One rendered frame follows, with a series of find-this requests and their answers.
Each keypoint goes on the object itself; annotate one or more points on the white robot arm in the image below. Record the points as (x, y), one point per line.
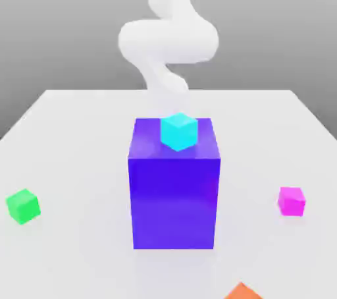
(168, 40)

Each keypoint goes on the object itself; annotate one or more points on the small cyan cube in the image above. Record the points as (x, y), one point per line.
(179, 131)

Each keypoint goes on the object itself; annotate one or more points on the small magenta cube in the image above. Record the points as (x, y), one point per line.
(291, 202)

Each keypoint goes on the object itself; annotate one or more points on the small green cube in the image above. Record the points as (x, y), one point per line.
(23, 206)

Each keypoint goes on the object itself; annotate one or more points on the small orange cube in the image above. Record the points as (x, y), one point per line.
(241, 292)

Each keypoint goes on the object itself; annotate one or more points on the large purple box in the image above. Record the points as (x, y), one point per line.
(173, 199)

